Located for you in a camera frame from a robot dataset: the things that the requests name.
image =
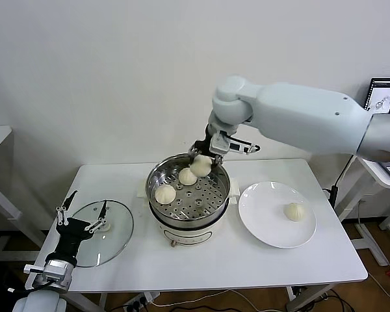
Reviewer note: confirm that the white steamed baozi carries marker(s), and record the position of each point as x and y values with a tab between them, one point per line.
295	212
201	166
186	178
165	195

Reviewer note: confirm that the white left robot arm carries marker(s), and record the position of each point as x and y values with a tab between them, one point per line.
39	304

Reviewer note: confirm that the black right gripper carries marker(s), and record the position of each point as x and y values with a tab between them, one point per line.
203	144

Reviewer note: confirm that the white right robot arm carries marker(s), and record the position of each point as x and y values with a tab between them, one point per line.
295	113

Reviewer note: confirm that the left wrist silver camera mount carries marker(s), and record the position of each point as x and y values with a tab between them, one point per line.
58	271

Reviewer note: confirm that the round glass lid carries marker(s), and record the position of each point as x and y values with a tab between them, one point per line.
117	240

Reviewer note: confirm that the grey open laptop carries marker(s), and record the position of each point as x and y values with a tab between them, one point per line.
383	97

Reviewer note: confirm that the white laptop desk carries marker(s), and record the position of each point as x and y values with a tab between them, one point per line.
372	172

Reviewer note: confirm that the white electric cooker pot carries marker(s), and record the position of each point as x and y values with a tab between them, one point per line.
185	235

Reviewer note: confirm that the round white plate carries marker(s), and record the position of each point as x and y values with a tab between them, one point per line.
263	211

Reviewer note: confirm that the white power strip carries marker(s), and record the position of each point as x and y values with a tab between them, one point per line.
139	300

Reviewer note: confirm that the perforated steel steamer basket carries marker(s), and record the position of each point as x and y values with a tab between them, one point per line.
201	201

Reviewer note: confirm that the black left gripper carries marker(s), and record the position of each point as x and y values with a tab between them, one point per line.
73	230

